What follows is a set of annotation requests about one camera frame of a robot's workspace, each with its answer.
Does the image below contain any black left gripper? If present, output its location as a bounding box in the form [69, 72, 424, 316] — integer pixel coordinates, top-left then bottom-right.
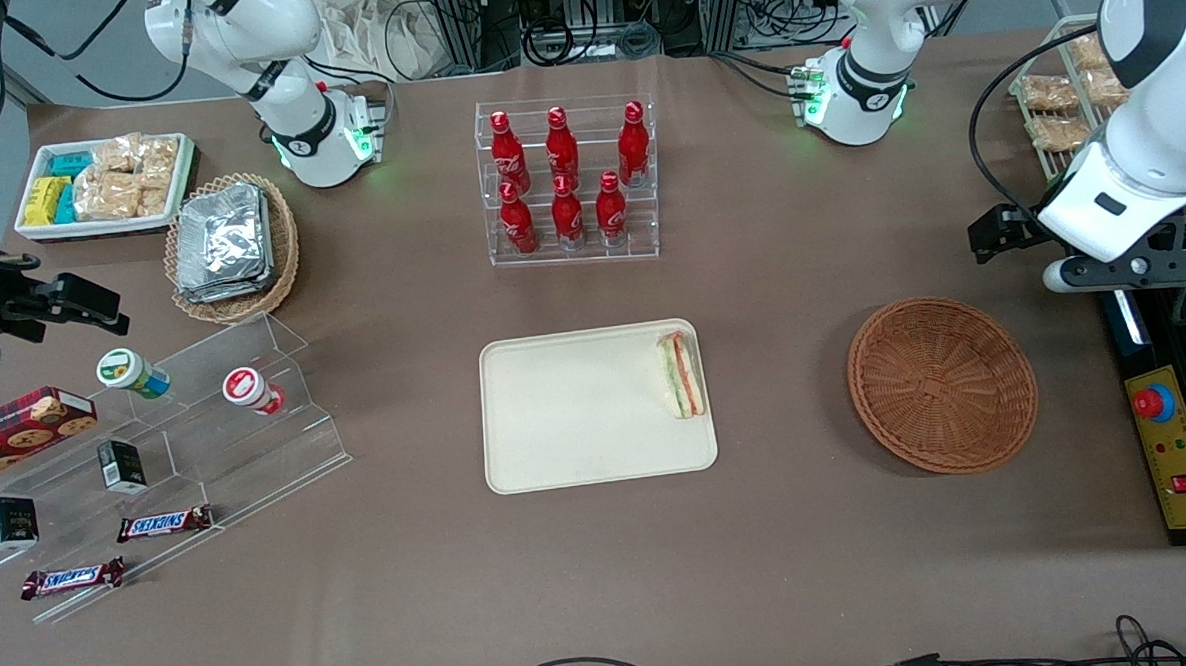
[967, 197, 1186, 297]

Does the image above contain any triangular sandwich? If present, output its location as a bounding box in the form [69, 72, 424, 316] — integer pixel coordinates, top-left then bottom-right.
[655, 330, 707, 421]

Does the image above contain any round brown wicker basket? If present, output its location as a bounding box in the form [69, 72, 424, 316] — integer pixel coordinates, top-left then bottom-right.
[844, 294, 1042, 480]

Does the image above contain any oval light wicker basket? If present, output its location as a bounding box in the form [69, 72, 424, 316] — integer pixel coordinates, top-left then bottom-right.
[162, 170, 304, 327]

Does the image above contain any cream plastic tray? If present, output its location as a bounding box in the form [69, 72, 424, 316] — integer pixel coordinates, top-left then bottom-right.
[478, 317, 721, 497]

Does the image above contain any white rectangular snack bin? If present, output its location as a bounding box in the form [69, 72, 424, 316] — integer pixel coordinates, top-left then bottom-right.
[11, 132, 200, 243]

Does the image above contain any green lid yogurt cup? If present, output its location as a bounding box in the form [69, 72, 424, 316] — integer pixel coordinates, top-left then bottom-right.
[94, 345, 172, 402]

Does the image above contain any clear rice cracker bag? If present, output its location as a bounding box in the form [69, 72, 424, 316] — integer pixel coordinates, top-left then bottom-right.
[139, 137, 184, 179]
[134, 174, 173, 217]
[74, 170, 141, 221]
[91, 134, 145, 178]

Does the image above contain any yellow snack packet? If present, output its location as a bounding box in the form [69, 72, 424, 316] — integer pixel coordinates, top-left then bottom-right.
[23, 176, 74, 227]

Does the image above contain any bagged cracker snack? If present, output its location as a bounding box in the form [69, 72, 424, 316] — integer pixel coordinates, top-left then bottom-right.
[1069, 34, 1111, 73]
[1085, 67, 1133, 110]
[1027, 113, 1093, 153]
[1020, 74, 1081, 114]

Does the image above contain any silver foil pack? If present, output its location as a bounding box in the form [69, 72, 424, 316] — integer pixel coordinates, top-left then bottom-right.
[174, 183, 270, 292]
[172, 185, 279, 305]

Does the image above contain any red tartan cookie box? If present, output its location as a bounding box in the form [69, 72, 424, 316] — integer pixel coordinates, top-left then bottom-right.
[0, 384, 101, 488]

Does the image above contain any small black carton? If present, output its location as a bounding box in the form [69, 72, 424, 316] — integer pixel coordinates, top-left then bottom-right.
[0, 493, 41, 553]
[96, 438, 149, 497]

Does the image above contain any red lid yogurt cup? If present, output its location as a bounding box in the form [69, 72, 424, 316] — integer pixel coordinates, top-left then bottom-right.
[220, 364, 287, 419]

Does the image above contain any clear acrylic step shelf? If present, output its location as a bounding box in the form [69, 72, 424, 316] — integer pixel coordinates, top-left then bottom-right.
[0, 309, 359, 628]

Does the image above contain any brown Snickers bar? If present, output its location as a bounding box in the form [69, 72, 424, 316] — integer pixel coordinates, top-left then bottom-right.
[18, 557, 128, 601]
[116, 504, 216, 544]

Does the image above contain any black yellow control box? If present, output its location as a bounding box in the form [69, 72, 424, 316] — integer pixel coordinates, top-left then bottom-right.
[1096, 282, 1186, 553]

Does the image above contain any clear acrylic bottle rack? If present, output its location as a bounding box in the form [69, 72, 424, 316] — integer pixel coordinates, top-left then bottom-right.
[474, 93, 662, 269]

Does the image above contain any red cola bottle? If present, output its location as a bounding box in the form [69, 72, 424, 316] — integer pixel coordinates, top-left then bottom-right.
[594, 169, 630, 249]
[544, 105, 581, 188]
[616, 100, 652, 188]
[550, 173, 586, 253]
[489, 109, 531, 193]
[498, 180, 538, 256]

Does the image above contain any white cloth bag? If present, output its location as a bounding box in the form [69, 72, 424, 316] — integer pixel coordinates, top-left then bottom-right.
[316, 0, 445, 86]

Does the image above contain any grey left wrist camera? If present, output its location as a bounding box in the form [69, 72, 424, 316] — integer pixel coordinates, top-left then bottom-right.
[1041, 256, 1089, 295]

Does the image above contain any white wire rack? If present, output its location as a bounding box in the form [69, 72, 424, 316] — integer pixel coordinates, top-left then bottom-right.
[1004, 11, 1140, 194]

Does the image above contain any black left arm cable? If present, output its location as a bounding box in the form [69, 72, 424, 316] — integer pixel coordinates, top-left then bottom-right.
[962, 23, 1112, 232]

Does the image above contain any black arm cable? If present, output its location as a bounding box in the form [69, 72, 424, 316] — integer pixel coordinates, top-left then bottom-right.
[0, 0, 196, 111]
[962, 23, 1112, 232]

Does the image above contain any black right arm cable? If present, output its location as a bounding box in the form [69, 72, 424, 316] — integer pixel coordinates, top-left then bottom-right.
[0, 0, 196, 111]

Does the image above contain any aluminium frame post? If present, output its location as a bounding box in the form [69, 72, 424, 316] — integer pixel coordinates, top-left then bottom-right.
[424, 0, 495, 75]
[707, 0, 754, 51]

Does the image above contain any black tangled cable bundle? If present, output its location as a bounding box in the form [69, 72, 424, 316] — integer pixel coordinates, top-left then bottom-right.
[941, 611, 1186, 666]

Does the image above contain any black coiled cable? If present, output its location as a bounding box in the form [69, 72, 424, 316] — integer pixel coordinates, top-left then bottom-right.
[520, 14, 604, 69]

